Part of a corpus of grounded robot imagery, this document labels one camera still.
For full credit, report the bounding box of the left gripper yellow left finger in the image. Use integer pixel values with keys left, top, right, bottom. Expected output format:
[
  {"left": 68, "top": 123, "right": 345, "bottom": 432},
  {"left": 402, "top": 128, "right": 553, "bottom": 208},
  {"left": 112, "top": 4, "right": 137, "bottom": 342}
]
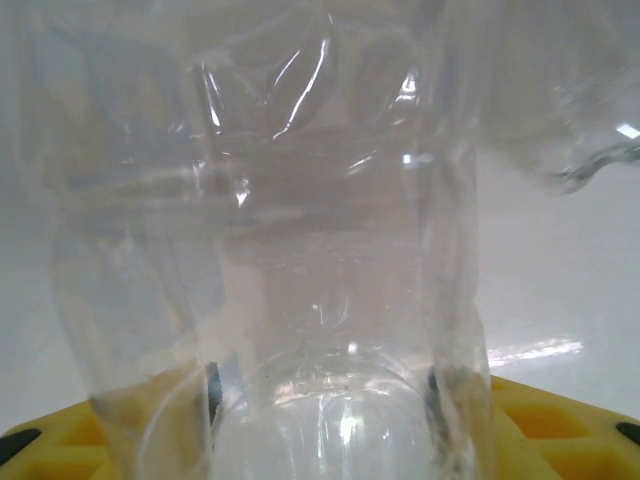
[{"left": 0, "top": 360, "right": 224, "bottom": 480}]

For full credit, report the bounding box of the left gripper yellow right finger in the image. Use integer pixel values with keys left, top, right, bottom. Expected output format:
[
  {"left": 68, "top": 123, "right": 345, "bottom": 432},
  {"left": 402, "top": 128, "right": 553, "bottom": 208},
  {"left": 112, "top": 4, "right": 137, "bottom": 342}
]
[{"left": 424, "top": 367, "right": 640, "bottom": 480}]

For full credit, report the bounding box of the clear bottle white cap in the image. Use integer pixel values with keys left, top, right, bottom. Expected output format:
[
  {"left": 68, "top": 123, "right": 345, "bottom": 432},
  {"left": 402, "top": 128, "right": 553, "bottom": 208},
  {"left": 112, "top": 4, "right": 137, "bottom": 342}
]
[{"left": 14, "top": 0, "right": 640, "bottom": 480}]

